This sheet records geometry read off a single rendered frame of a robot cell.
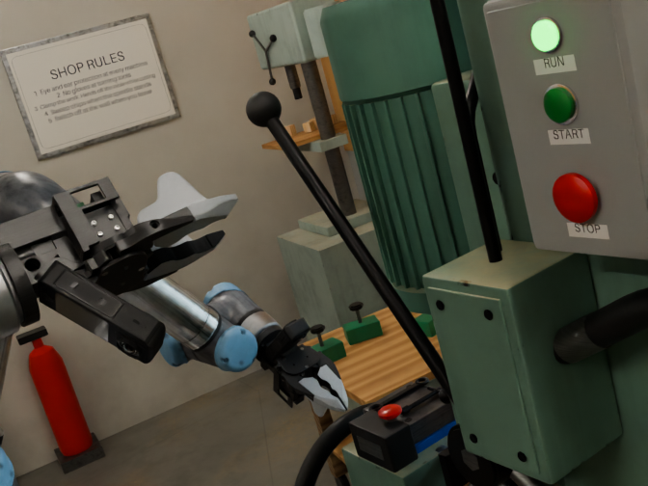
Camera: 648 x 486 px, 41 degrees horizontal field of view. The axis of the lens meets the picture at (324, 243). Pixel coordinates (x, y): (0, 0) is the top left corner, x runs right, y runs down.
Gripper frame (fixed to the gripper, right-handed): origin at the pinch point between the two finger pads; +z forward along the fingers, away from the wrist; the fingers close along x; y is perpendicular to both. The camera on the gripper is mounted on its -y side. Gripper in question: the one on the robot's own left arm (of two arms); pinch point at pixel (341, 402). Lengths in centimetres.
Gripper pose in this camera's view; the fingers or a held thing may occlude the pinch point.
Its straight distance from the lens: 145.4
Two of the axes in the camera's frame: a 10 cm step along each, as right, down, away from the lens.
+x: -7.6, 3.9, -5.2
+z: 6.5, 5.1, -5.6
